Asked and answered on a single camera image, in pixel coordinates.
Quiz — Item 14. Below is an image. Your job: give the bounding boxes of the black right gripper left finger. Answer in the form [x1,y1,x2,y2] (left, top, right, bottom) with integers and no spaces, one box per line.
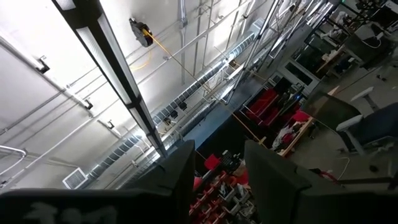
[124,139,196,224]

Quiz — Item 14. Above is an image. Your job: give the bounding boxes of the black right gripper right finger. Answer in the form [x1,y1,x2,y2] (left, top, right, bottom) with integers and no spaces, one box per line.
[244,140,377,224]

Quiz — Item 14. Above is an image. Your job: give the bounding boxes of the red parts bin shelf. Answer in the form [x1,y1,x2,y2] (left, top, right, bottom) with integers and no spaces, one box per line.
[189,154,256,224]

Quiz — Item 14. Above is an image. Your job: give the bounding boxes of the wooden workbench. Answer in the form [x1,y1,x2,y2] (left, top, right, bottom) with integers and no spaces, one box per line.
[278,116,315,156]

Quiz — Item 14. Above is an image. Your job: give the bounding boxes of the red storage bins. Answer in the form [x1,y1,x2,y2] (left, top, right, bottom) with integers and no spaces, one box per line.
[245,88,280,125]

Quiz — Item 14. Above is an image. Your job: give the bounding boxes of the white air vent grille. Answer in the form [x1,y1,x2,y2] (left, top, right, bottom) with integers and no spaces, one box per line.
[62,167,90,190]

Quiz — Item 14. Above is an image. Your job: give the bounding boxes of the blue office chair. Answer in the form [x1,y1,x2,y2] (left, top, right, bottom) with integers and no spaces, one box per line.
[335,86,398,156]

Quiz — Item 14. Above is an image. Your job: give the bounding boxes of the long ceiling light fixture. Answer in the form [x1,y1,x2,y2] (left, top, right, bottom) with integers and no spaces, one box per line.
[51,0,168,158]

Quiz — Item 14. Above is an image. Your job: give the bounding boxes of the grey ceiling pipe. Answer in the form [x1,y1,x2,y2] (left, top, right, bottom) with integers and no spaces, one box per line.
[178,0,189,86]

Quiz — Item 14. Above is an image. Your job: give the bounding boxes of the white cable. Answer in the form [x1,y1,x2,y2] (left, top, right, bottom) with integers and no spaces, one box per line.
[338,156,351,181]

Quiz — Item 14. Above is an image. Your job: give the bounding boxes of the silver metal rack frame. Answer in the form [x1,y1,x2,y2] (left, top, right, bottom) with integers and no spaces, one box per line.
[223,0,333,105]

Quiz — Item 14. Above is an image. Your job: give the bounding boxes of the yellow cord reel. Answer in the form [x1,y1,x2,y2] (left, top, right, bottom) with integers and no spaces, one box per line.
[129,17,155,48]

